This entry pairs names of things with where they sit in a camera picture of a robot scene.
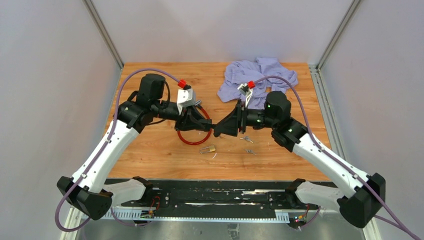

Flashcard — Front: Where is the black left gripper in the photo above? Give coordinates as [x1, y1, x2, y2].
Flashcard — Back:
[152, 99, 206, 131]

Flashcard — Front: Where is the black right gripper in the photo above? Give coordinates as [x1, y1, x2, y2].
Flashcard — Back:
[213, 99, 277, 138]

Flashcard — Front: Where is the red cable lock black body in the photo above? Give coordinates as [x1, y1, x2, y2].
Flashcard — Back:
[177, 100, 212, 146]

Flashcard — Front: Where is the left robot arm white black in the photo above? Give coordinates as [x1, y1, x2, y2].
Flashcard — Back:
[57, 73, 213, 220]

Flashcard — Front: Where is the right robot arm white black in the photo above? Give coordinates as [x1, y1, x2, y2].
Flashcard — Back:
[213, 91, 386, 228]

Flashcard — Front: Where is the silver key bunch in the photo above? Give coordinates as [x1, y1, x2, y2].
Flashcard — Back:
[240, 136, 254, 143]

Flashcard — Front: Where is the small brass padlock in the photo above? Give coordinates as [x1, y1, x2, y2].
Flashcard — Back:
[199, 145, 216, 154]

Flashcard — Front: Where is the crumpled lavender cloth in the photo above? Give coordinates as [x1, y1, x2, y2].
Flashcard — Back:
[217, 57, 299, 110]

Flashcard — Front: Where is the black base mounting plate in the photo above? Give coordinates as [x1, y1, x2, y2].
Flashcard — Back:
[122, 179, 318, 219]

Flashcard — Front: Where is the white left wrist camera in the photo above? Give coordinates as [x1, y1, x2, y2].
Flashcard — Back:
[176, 88, 196, 115]

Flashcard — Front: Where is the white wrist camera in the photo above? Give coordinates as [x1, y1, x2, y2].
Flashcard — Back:
[237, 81, 256, 108]
[176, 88, 196, 115]

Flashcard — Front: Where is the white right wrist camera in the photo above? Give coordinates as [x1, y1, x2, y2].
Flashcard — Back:
[237, 81, 256, 108]

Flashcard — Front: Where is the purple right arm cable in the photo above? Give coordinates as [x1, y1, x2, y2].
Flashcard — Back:
[253, 75, 424, 240]

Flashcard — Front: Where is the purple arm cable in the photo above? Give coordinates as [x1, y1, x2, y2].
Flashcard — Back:
[253, 75, 424, 240]
[54, 68, 181, 233]

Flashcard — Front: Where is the slotted white cable duct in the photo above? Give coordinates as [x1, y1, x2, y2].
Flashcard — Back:
[81, 207, 291, 223]

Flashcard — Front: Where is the aluminium frame post left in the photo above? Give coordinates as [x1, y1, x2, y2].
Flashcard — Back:
[82, 0, 124, 70]

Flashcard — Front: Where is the aluminium frame post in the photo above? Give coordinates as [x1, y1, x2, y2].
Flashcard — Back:
[315, 0, 363, 72]
[82, 0, 124, 70]

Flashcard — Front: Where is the aluminium frame post right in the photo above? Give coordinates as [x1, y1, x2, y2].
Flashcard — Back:
[315, 0, 363, 72]

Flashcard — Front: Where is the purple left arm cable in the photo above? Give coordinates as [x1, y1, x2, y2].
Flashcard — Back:
[54, 68, 181, 233]

